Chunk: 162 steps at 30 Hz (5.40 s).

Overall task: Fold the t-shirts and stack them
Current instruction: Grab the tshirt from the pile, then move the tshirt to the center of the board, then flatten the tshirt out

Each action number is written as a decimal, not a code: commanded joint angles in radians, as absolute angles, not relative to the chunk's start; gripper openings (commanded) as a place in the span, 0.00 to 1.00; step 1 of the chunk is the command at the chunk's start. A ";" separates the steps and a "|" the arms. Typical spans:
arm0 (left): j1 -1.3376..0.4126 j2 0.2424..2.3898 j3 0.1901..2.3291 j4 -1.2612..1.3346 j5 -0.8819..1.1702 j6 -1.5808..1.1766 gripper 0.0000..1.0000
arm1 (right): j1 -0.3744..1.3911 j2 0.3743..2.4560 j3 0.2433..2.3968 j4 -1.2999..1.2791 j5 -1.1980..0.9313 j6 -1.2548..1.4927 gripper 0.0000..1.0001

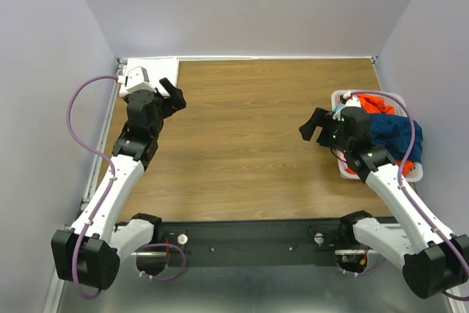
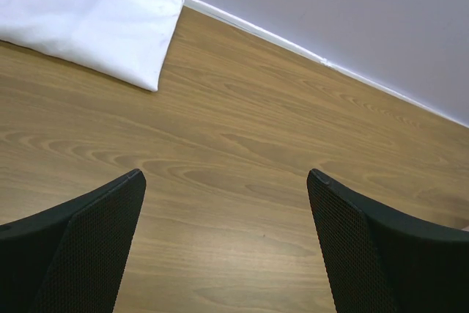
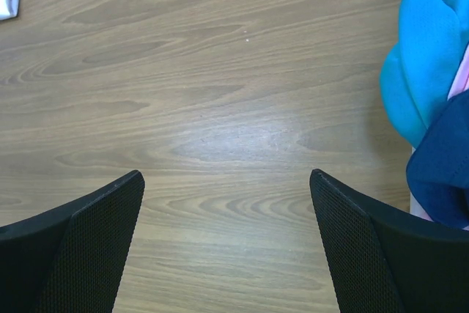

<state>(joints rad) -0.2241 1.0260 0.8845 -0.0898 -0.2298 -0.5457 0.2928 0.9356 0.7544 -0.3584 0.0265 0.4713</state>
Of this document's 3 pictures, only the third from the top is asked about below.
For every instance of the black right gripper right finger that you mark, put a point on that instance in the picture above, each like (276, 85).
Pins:
(382, 259)

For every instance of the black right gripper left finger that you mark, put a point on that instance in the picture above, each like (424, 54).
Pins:
(71, 258)

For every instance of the pink t-shirt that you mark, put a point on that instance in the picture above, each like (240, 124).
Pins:
(460, 82)

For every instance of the turquoise t-shirt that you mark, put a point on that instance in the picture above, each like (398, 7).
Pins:
(419, 70)

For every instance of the navy blue t-shirt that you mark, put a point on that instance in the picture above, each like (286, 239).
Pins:
(437, 172)

